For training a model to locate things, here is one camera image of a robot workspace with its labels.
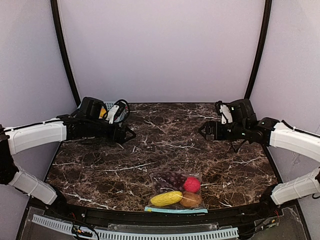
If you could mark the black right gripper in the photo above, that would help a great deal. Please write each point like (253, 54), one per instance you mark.
(213, 130)

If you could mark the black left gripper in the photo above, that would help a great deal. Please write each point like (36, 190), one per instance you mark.
(119, 133)

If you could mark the red toy fruit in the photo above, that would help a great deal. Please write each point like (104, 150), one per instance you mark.
(192, 185)

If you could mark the purple toy grapes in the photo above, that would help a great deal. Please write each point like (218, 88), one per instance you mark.
(168, 181)

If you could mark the clear zip top bag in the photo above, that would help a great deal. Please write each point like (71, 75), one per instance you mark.
(178, 208)

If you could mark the brown toy potato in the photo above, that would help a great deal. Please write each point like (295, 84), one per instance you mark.
(190, 200)

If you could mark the yellow toy corn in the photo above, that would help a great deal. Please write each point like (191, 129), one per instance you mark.
(166, 199)

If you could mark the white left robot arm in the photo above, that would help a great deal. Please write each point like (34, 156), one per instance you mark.
(15, 140)

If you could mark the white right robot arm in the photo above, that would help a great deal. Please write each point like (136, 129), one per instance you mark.
(276, 135)

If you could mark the orange toy fruit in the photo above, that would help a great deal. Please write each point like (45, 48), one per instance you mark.
(102, 113)

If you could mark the light blue plastic basket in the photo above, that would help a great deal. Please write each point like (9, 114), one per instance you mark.
(89, 108)

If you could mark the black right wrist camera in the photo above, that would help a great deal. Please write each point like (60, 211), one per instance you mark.
(239, 111)

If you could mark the black front table rail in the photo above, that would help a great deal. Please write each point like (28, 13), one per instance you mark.
(237, 216)

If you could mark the white slotted cable duct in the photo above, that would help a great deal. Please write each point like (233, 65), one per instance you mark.
(138, 232)

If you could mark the black right frame post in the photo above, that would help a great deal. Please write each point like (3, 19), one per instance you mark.
(260, 48)

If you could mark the black frame post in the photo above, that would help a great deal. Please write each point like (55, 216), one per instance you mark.
(260, 48)
(63, 51)

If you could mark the black left frame post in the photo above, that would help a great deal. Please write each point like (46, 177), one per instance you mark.
(63, 51)

